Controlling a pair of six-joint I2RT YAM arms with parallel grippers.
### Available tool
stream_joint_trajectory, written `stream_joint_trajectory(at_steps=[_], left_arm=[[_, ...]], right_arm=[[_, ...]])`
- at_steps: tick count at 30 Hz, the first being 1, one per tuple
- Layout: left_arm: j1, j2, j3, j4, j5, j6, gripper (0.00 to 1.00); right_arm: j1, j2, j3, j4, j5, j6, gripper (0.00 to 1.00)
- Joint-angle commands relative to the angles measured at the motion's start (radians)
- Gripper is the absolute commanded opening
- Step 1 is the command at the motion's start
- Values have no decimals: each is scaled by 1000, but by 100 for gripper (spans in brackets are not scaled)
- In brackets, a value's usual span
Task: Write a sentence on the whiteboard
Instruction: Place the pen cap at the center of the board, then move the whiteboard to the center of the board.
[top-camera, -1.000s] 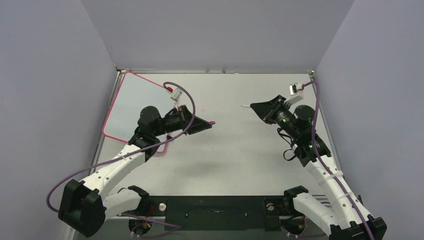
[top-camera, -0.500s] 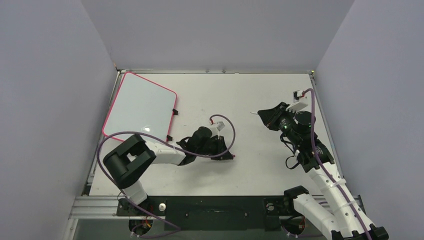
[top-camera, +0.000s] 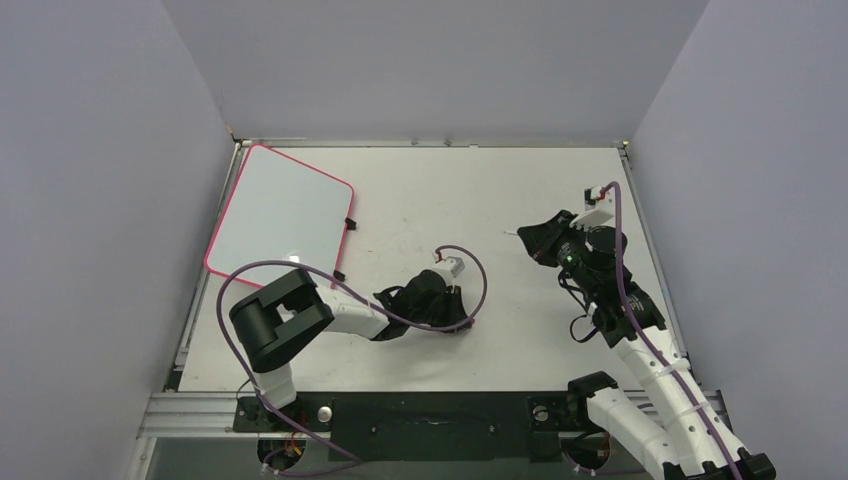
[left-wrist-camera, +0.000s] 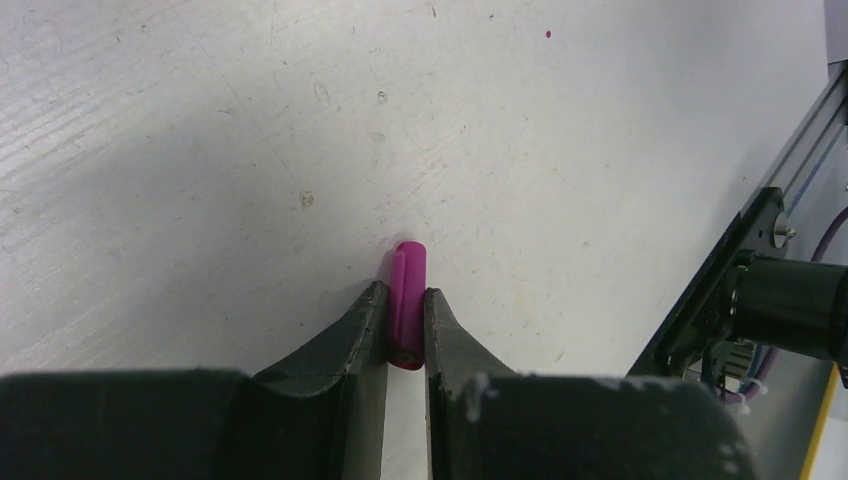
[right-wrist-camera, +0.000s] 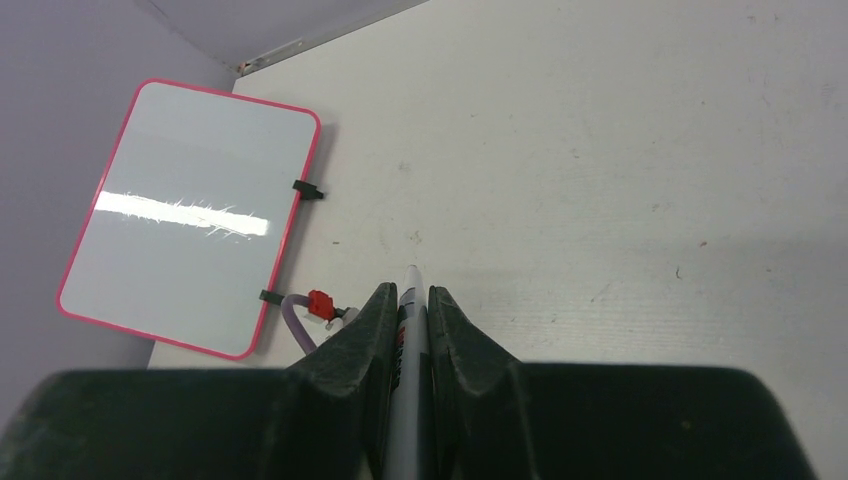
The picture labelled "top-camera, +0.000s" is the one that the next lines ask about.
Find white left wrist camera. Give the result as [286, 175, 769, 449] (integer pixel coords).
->
[432, 251, 465, 283]

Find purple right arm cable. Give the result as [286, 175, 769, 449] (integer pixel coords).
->
[563, 182, 745, 480]

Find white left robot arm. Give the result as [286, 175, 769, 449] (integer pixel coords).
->
[228, 268, 471, 430]

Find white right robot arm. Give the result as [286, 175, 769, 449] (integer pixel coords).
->
[517, 210, 777, 479]

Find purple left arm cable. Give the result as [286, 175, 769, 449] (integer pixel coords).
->
[215, 244, 490, 480]

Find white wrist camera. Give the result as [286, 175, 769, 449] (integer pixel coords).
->
[432, 251, 465, 283]
[569, 186, 616, 230]

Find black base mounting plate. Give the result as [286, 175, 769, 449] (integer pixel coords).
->
[231, 390, 637, 463]

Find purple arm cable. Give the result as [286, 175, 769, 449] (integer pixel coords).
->
[563, 182, 745, 480]
[215, 244, 490, 480]

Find aluminium front rail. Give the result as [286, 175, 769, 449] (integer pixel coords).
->
[135, 390, 727, 440]

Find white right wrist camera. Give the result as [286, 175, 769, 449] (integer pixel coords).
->
[569, 186, 616, 230]

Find pink framed whiteboard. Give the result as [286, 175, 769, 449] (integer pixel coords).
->
[204, 144, 355, 277]

